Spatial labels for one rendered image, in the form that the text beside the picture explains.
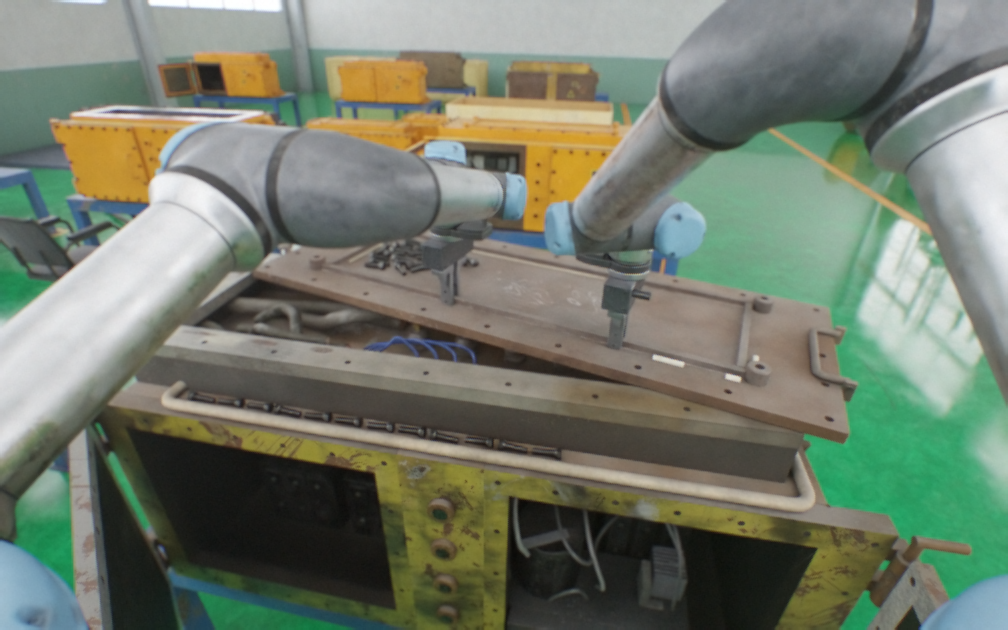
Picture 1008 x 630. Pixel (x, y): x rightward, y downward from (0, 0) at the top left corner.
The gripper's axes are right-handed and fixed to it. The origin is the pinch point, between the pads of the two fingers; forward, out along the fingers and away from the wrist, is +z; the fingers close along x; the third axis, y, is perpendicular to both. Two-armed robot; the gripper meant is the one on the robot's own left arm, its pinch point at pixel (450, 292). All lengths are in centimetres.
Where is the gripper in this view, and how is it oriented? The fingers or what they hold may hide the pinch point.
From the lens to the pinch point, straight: 110.9
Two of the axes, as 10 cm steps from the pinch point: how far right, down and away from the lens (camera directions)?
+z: -0.2, 8.7, 5.0
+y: -9.0, -2.3, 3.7
